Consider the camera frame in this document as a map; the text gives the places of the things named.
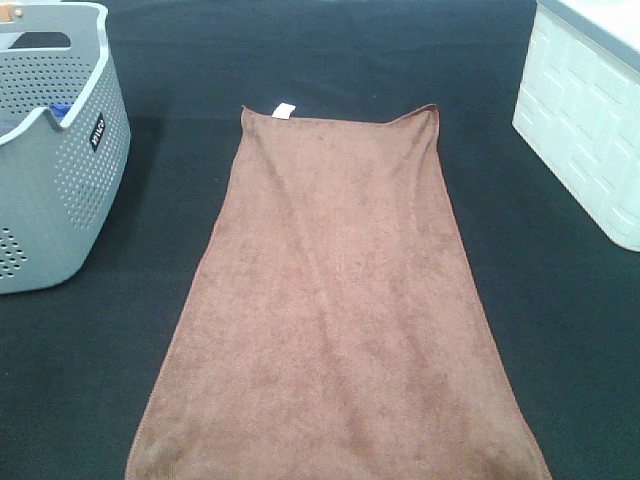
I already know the white storage box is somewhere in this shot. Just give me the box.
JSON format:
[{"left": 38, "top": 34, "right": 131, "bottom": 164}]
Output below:
[{"left": 512, "top": 1, "right": 639, "bottom": 251}]

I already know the blue cloth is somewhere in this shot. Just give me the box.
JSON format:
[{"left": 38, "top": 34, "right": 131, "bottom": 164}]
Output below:
[{"left": 49, "top": 102, "right": 72, "bottom": 123}]

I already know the grey perforated laundry basket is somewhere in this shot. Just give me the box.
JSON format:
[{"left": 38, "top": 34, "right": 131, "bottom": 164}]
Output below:
[{"left": 1, "top": 1, "right": 131, "bottom": 294}]

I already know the black table cloth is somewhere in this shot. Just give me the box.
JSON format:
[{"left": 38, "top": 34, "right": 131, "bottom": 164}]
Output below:
[{"left": 1, "top": 1, "right": 639, "bottom": 479}]

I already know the brown towel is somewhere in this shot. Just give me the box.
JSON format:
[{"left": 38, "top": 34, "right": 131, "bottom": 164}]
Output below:
[{"left": 125, "top": 105, "right": 550, "bottom": 479}]

